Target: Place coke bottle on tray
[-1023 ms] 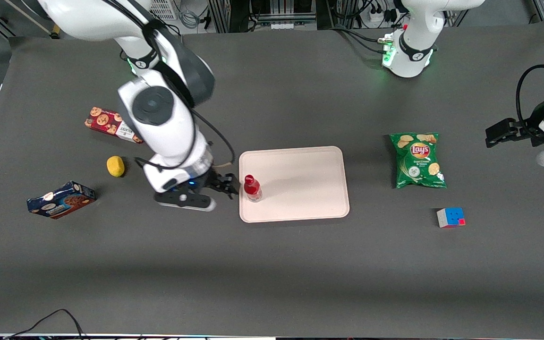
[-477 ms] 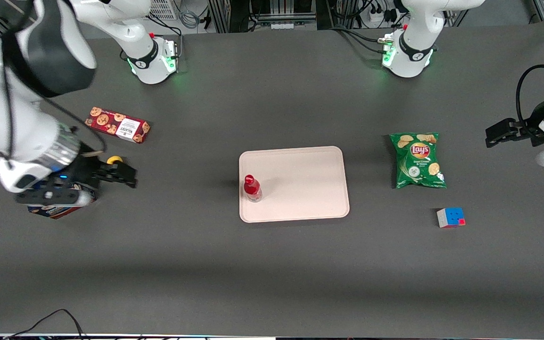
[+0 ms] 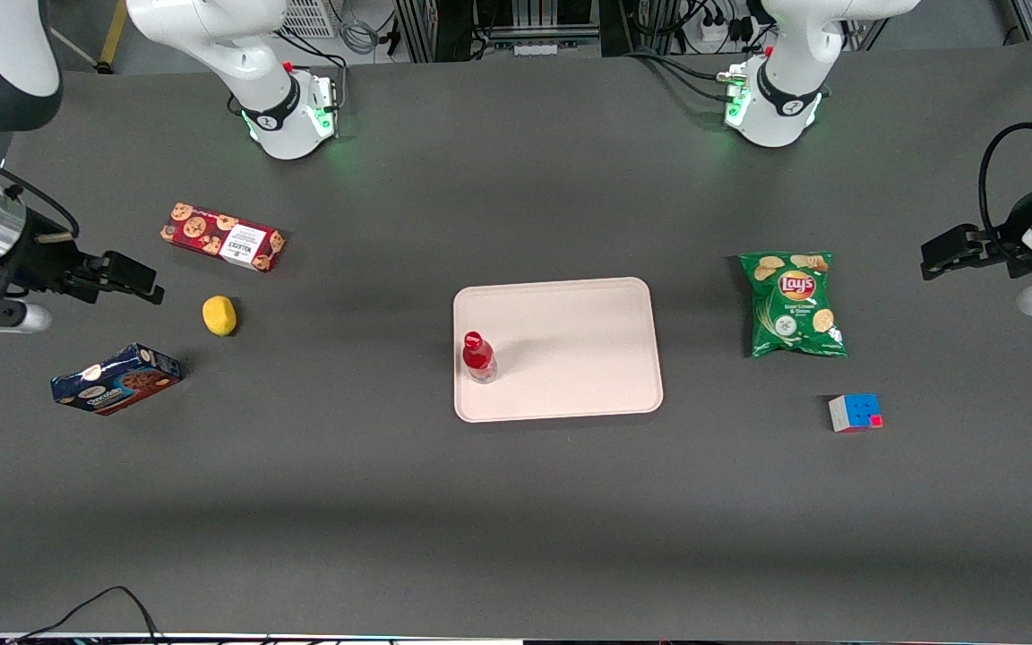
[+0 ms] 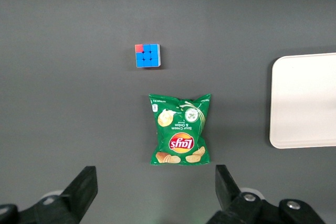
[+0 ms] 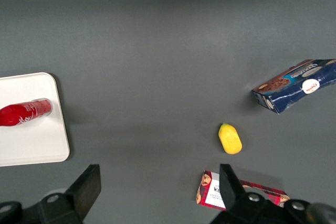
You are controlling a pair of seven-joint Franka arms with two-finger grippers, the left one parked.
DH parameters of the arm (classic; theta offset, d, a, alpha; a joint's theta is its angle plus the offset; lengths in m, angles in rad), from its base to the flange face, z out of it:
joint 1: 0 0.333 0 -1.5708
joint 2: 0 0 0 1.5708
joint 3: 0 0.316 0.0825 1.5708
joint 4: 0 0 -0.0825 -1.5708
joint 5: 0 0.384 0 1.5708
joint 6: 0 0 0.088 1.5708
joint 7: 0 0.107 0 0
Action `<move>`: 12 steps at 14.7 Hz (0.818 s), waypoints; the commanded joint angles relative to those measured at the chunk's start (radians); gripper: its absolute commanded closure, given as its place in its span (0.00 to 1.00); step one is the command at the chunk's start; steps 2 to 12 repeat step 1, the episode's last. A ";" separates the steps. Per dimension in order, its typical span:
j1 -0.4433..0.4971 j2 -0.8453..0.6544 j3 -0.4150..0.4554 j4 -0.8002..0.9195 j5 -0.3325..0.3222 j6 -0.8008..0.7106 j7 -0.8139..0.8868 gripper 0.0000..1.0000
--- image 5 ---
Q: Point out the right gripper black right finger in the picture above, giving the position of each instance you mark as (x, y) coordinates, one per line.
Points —
(235, 197)

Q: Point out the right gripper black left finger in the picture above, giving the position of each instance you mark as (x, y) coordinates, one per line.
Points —
(81, 195)

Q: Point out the red coke bottle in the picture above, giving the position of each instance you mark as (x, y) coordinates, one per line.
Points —
(23, 112)

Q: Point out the cream plastic tray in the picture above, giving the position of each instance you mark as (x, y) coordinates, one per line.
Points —
(31, 145)

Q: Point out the red tartan cookie box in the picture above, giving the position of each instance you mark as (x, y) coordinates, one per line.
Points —
(210, 190)

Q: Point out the yellow lemon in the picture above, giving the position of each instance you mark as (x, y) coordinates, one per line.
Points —
(230, 138)

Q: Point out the blue chocolate cookie box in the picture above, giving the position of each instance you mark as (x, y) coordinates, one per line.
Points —
(296, 87)

